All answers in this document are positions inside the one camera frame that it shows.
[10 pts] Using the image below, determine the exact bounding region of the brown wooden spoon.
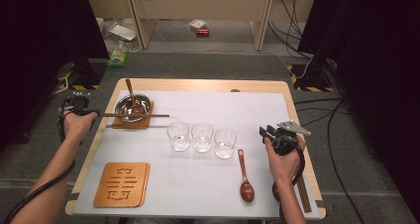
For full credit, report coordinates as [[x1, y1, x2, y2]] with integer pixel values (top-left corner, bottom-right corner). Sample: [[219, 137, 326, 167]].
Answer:
[[237, 149, 256, 204], [124, 78, 143, 116]]

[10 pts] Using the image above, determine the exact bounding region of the black curtain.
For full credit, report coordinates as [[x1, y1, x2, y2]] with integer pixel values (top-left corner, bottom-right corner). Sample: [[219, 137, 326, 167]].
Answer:
[[0, 0, 111, 153], [296, 0, 420, 215]]

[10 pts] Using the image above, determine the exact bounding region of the clear glass cup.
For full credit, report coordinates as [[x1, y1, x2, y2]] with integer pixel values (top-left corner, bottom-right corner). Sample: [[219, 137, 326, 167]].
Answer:
[[166, 120, 191, 153], [213, 128, 238, 160], [190, 122, 215, 154]]

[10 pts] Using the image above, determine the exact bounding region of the beige wooden desk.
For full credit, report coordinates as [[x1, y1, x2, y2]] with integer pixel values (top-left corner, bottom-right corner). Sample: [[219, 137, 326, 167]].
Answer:
[[123, 0, 276, 53]]

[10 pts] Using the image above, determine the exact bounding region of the white flat box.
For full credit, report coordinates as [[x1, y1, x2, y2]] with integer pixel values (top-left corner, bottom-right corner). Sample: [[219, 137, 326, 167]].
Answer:
[[108, 21, 138, 43]]

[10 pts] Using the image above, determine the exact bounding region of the reddish wooden spoon handle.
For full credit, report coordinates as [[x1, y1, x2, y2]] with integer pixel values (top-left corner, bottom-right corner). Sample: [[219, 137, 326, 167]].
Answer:
[[271, 181, 281, 202]]

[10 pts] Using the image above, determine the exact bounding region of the short white cable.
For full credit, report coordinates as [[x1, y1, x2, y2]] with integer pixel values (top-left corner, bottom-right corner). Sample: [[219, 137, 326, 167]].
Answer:
[[52, 76, 69, 95]]

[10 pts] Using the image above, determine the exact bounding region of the white floor cable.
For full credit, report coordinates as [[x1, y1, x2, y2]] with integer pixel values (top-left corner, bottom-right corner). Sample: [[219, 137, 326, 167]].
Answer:
[[145, 47, 313, 81]]

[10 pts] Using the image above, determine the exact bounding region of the stainless steel bowl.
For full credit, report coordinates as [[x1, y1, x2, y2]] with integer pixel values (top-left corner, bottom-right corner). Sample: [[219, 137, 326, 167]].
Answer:
[[114, 93, 153, 123]]

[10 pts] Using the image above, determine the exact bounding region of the long black floor cable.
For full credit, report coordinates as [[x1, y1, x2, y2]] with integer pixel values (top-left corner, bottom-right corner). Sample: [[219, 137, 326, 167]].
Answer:
[[326, 98, 366, 224]]

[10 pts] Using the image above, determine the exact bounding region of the black power cable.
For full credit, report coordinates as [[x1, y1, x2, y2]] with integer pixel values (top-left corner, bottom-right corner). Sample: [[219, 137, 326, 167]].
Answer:
[[277, 0, 313, 60], [266, 0, 303, 59]]

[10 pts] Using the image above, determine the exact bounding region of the green wet wipes packet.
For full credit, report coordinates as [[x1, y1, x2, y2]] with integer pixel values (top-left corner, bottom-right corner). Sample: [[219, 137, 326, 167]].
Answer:
[[105, 48, 129, 68]]

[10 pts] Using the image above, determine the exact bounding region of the person's left hand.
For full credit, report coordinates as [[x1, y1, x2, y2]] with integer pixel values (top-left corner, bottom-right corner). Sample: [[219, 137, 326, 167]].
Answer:
[[62, 112, 99, 143]]

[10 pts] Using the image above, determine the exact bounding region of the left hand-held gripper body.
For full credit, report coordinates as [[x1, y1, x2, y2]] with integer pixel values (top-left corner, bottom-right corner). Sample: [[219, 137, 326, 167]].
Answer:
[[65, 91, 92, 117]]

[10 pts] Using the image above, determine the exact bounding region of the white crumpled bag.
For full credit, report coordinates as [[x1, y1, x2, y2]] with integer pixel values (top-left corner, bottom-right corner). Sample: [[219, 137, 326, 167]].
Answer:
[[188, 19, 208, 31]]

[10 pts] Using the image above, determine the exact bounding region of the black stand base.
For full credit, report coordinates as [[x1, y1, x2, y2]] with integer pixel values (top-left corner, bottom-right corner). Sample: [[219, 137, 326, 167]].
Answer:
[[56, 56, 108, 91], [286, 59, 336, 93]]

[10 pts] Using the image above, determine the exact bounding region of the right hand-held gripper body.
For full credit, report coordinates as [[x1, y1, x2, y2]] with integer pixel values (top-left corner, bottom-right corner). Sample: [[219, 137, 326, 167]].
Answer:
[[271, 119, 312, 157]]

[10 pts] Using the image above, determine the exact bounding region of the person's right hand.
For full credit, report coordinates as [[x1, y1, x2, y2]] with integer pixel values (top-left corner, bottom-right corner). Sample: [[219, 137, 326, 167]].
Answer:
[[264, 135, 306, 186]]

